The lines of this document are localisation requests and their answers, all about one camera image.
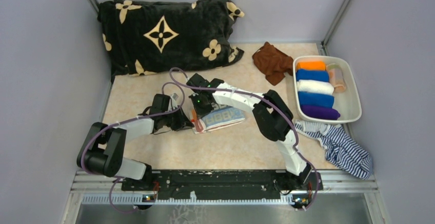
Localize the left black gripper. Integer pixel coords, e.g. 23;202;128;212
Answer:
162;105;194;131

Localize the orange blue patterned towel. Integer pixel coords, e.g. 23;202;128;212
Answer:
189;106;246;134

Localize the orange polka dot towel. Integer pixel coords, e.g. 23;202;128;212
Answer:
326;64;346;93

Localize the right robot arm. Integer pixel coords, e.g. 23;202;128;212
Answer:
186;73;312;189

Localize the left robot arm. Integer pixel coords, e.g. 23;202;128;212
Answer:
76;94;193;191

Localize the brown towel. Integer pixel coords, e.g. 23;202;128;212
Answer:
252;42;293;86

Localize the black pillow with beige flowers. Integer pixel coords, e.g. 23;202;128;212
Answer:
97;0;244;76

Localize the blue rolled towel lower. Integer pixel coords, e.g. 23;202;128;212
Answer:
298;91;335;108

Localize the blue rolled towel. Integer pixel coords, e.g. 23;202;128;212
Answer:
298;91;335;108
295;69;329;83

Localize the purple rolled towel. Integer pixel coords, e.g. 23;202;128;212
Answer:
301;105;341;120

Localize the orange rolled towel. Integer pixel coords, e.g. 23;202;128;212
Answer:
296;61;326;71

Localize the white rolled towel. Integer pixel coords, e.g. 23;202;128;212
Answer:
296;79;334;95

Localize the blue rolled towel upper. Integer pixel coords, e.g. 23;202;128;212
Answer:
295;69;329;83

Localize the white plastic bin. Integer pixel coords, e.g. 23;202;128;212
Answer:
292;55;363;125

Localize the blue white striped towel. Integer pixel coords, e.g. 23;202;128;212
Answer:
294;120;373;180

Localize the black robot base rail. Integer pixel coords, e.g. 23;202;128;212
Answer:
121;170;323;209

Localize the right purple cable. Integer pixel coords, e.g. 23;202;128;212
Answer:
169;67;320;212

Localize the purple cable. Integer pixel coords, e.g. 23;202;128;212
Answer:
80;82;186;215
169;67;320;212

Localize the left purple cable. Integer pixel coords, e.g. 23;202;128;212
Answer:
80;82;186;215

